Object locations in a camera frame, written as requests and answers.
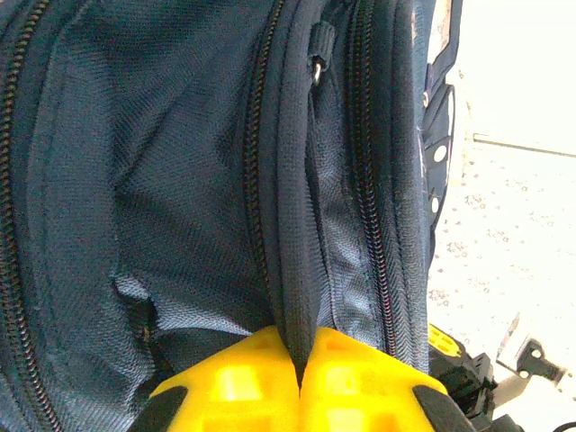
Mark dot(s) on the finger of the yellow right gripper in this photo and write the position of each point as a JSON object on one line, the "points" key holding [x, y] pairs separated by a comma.
{"points": [[443, 342]]}

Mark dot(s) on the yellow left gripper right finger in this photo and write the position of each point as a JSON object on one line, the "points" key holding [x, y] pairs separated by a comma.
{"points": [[360, 387]]}

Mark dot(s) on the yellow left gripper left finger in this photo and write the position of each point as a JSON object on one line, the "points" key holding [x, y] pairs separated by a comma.
{"points": [[234, 387]]}

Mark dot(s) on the navy blue backpack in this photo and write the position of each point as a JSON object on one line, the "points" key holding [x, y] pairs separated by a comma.
{"points": [[180, 180]]}

